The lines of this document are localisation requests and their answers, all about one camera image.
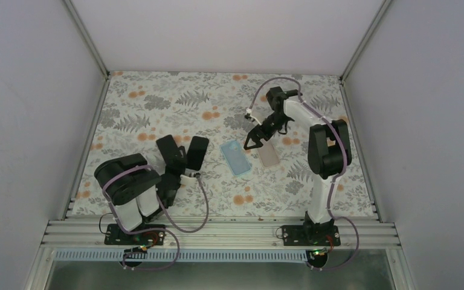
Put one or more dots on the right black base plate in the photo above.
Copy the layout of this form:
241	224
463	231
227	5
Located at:
310	236

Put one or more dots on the cream phone case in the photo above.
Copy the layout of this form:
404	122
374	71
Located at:
268	155

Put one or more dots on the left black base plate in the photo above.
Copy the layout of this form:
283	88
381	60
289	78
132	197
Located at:
150	234

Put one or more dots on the floral patterned table mat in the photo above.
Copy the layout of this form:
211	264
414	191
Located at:
141	107

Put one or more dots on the aluminium front rail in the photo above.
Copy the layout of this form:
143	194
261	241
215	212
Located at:
228	235

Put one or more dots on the white slotted cable duct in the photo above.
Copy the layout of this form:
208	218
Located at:
185	255

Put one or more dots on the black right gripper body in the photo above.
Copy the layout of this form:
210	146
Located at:
280	120

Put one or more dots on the aluminium frame left rail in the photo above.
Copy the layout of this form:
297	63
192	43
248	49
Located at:
89	112

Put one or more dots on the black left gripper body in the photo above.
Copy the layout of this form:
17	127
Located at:
171	170

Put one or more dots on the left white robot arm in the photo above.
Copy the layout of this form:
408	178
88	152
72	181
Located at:
136	193

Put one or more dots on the aluminium frame rail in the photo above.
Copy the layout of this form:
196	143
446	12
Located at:
89	112
352	106

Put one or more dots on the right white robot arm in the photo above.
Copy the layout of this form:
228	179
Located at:
329	154

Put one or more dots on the phone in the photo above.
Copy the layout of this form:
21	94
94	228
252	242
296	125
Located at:
235	158

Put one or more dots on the aluminium frame right rail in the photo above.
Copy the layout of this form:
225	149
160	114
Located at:
352	106

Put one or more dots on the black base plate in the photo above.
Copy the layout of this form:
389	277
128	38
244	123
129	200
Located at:
150	234
310	236

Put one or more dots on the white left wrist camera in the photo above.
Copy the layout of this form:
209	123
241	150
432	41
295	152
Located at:
189	179

